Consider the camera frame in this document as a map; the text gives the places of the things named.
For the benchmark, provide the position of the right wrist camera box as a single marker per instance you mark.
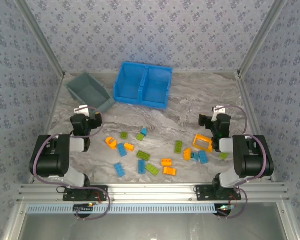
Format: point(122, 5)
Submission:
point(218, 111)

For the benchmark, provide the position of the aluminium frame post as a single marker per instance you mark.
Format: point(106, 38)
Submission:
point(262, 37)
point(287, 220)
point(17, 220)
point(41, 37)

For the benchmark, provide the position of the aluminium side rail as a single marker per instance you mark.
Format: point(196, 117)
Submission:
point(244, 92)
point(52, 112)

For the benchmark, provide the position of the grey metal base panel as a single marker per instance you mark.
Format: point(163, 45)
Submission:
point(152, 227)

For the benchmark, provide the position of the orange round lego piece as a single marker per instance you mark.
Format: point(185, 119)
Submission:
point(108, 140)

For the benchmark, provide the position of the orange curved slope lego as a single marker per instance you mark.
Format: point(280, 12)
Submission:
point(187, 153)

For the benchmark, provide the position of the blue two-by-four lego brick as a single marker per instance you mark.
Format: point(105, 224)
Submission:
point(119, 170)
point(122, 150)
point(141, 166)

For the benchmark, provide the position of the green two-by-four lego brick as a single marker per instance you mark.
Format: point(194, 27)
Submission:
point(178, 146)
point(143, 155)
point(152, 169)

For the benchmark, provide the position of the small controller board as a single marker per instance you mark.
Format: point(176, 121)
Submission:
point(83, 208)
point(223, 208)

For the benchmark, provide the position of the blue short lego brick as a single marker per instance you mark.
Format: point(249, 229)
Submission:
point(195, 157)
point(203, 157)

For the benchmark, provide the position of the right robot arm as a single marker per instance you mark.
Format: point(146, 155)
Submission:
point(252, 160)

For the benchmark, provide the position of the aluminium front rail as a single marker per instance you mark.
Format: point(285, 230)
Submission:
point(152, 192)

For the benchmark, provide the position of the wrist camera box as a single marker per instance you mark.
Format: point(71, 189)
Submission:
point(81, 110)
point(218, 111)

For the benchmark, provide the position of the orange lego window frame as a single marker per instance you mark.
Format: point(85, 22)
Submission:
point(196, 141)

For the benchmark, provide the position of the small green square lego brick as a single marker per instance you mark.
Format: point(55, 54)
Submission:
point(139, 137)
point(124, 135)

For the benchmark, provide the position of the aluminium lower frame post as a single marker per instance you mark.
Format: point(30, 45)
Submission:
point(287, 220)
point(17, 220)

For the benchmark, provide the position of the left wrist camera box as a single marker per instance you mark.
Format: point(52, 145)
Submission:
point(81, 110)

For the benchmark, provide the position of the orange short lego brick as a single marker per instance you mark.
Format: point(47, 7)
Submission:
point(129, 146)

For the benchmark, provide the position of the blue plastic bin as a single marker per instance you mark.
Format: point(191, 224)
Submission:
point(130, 82)
point(156, 85)

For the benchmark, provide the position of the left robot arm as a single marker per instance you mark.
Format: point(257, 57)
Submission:
point(50, 160)

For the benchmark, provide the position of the small blue sloped lego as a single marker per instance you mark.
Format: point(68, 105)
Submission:
point(144, 131)

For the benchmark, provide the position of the orange sloped lego brick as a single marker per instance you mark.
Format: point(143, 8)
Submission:
point(169, 171)
point(166, 162)

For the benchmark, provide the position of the grey plastic bin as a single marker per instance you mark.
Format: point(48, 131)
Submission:
point(90, 92)

